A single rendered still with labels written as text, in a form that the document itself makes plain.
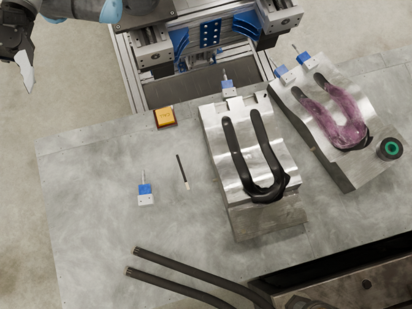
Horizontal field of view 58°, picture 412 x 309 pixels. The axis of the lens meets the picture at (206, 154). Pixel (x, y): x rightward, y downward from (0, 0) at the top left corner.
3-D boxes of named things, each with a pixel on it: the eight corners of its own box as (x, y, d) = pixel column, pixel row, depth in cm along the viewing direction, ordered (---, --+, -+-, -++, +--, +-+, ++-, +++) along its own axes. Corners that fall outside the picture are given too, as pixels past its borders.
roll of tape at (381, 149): (371, 146, 131) (375, 143, 128) (389, 136, 133) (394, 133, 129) (384, 165, 130) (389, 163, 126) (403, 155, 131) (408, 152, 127)
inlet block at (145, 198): (137, 172, 138) (135, 169, 133) (150, 170, 139) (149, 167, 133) (140, 207, 135) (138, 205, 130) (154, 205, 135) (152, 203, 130)
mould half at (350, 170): (266, 89, 148) (271, 76, 137) (317, 57, 152) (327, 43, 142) (344, 194, 138) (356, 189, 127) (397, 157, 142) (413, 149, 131)
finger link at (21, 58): (48, 96, 82) (32, 61, 83) (41, 85, 76) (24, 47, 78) (35, 102, 81) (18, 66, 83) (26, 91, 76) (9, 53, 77)
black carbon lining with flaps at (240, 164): (218, 119, 137) (219, 110, 128) (259, 108, 138) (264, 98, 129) (246, 211, 129) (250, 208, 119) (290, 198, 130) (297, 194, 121)
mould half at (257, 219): (198, 115, 145) (198, 101, 132) (261, 99, 147) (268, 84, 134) (235, 243, 132) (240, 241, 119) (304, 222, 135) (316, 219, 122)
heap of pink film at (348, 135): (293, 102, 141) (299, 93, 133) (331, 79, 143) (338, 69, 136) (336, 158, 135) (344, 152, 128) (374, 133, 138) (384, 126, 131)
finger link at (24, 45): (41, 66, 79) (24, 32, 80) (38, 63, 77) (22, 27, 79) (18, 74, 78) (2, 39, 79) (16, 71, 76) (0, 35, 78)
